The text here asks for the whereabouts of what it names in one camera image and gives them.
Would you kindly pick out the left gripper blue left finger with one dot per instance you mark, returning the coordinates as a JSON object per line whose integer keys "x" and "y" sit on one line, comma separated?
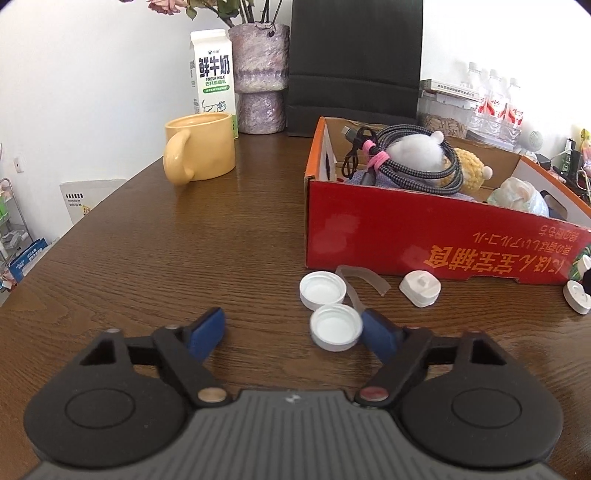
{"x": 181, "y": 353}

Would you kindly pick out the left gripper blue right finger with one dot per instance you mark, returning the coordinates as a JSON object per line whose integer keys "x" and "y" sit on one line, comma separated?
{"x": 403, "y": 353}

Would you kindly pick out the white bottle cap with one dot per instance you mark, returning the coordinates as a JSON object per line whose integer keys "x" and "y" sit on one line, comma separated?
{"x": 336, "y": 328}
{"x": 321, "y": 288}

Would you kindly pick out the translucent plastic bag bundle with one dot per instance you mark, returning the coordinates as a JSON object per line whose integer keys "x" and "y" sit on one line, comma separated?
{"x": 519, "y": 195}

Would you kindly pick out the red orange cardboard box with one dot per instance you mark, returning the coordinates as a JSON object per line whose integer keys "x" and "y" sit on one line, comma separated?
{"x": 392, "y": 231}

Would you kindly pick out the white paper leaflet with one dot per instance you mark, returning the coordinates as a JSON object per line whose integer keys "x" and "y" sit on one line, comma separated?
{"x": 80, "y": 197}

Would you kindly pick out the yellow knitted plush toy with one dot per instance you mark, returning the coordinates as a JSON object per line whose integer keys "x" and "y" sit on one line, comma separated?
{"x": 475, "y": 172}

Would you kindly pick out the white cat plush toy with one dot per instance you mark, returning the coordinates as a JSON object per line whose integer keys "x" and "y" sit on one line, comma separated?
{"x": 422, "y": 153}

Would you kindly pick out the yellow ceramic mug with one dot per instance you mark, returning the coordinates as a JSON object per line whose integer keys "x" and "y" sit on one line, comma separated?
{"x": 199, "y": 147}

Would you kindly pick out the white round plastic piece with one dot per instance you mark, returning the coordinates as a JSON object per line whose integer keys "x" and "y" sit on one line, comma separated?
{"x": 577, "y": 298}

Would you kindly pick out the blue white booklet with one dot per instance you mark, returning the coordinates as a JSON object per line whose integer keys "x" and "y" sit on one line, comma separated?
{"x": 26, "y": 257}

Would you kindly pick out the clear jar of seeds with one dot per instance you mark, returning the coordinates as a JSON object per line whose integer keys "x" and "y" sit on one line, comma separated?
{"x": 451, "y": 120}

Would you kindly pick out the right water bottle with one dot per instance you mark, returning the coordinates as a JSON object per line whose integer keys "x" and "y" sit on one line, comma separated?
{"x": 512, "y": 117}

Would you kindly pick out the water bottle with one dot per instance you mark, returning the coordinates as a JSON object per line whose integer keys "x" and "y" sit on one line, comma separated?
{"x": 512, "y": 117}
{"x": 487, "y": 115}

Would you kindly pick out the white robot figurine speaker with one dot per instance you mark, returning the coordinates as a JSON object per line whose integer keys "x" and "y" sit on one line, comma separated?
{"x": 532, "y": 141}

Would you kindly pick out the white green milk carton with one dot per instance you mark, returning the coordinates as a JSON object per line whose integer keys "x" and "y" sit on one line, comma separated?
{"x": 211, "y": 74}

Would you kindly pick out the left water bottle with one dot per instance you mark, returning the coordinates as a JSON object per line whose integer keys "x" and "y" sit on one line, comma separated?
{"x": 487, "y": 115}

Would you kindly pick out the white flat box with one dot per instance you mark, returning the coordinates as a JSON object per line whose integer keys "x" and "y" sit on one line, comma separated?
{"x": 438, "y": 87}

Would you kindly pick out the black paper shopping bag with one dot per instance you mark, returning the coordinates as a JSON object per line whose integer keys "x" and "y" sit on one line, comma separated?
{"x": 356, "y": 60}

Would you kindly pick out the purple textured vase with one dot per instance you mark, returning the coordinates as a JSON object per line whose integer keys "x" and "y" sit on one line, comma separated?
{"x": 260, "y": 61}

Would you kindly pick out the dried pink rose bouquet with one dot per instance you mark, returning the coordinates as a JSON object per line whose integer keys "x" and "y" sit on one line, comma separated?
{"x": 224, "y": 10}

